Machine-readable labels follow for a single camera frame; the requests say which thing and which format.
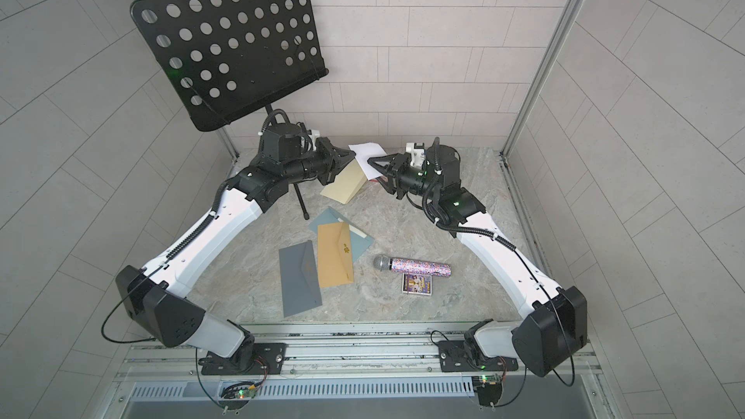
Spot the black perforated music stand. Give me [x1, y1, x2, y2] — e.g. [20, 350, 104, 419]
[129, 0, 330, 221]

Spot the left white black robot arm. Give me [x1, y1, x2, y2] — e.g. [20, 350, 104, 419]
[116, 109, 355, 371]

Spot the cream yellow envelope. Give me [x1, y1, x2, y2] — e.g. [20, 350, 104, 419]
[320, 160, 368, 205]

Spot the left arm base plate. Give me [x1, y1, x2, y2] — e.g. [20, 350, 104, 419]
[197, 343, 288, 376]

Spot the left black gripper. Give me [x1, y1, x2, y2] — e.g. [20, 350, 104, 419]
[279, 138, 357, 185]

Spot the purple glitter microphone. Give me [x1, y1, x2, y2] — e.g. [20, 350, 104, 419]
[372, 254, 452, 277]

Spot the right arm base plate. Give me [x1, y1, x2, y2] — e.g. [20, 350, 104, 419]
[435, 339, 519, 372]

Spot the tan kraft envelope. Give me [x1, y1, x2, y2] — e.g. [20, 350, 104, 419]
[317, 222, 354, 288]

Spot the circuit board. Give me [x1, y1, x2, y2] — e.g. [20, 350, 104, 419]
[219, 381, 259, 411]
[471, 376, 504, 409]

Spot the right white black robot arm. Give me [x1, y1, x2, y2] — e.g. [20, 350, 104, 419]
[366, 142, 588, 377]

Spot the small colourful card box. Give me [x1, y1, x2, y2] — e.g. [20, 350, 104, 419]
[402, 274, 433, 296]

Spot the pink white letter paper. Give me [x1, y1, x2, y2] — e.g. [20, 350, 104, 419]
[349, 143, 386, 178]

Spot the aluminium mounting rail frame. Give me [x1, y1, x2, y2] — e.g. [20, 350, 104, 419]
[115, 319, 603, 385]

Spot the right circuit board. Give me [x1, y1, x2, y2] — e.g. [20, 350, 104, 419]
[471, 376, 504, 409]

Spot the light blue envelope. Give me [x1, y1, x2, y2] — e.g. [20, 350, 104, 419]
[308, 208, 374, 263]

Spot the dark grey envelope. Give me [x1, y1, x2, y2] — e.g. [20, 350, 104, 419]
[279, 241, 322, 317]

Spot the left circuit board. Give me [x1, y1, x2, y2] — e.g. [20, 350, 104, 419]
[219, 381, 259, 411]

